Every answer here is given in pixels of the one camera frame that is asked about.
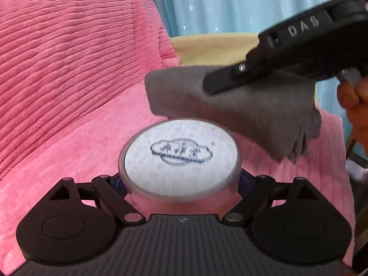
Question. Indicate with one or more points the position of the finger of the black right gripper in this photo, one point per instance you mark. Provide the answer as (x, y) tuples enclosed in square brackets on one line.
[(226, 78)]

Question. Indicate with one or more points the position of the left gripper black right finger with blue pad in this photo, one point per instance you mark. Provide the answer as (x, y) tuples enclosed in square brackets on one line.
[(258, 193)]

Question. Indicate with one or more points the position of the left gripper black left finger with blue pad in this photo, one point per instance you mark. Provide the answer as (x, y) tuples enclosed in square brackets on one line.
[(107, 192)]

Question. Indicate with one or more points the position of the grey microfibre cloth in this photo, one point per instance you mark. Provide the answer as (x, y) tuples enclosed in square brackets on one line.
[(277, 113)]

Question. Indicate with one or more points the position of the clear plastic jar white lid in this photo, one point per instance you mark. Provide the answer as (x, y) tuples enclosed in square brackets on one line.
[(181, 166)]

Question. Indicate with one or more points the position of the person's hand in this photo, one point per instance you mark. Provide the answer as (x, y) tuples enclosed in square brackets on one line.
[(354, 100)]

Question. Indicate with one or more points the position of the yellow cushion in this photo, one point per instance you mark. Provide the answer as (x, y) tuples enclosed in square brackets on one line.
[(216, 49)]

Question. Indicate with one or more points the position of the light blue star curtain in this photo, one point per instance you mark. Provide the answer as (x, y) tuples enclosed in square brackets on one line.
[(189, 17)]

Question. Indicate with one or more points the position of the pink ribbed blanket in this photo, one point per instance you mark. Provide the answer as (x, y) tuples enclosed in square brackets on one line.
[(72, 95)]

